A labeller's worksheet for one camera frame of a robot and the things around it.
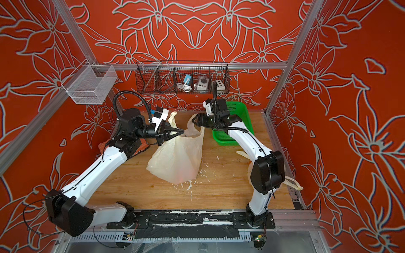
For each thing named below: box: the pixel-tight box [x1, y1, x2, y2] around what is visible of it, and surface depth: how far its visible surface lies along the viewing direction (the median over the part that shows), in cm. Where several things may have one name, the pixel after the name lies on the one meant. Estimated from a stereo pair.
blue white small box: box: [183, 74, 192, 86], surface depth 85 cm
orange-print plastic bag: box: [146, 111, 205, 185], surface depth 70 cm
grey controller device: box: [196, 75, 210, 91], surface depth 93 cm
